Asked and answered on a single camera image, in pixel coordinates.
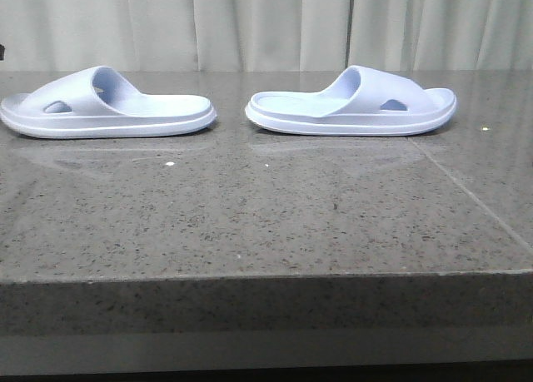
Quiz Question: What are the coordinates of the grey-green curtain panel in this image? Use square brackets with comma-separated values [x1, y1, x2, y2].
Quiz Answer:
[1, 0, 353, 72]
[346, 0, 532, 71]

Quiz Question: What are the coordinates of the grey-green curtain right panel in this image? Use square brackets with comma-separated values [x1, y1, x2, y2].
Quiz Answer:
[346, 0, 532, 71]

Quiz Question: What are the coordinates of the light blue slipper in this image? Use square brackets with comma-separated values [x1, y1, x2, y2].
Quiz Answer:
[245, 65, 457, 136]
[1, 66, 217, 139]

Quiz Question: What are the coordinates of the grey-green curtain left panel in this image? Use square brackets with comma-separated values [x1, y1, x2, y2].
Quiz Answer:
[1, 0, 353, 72]

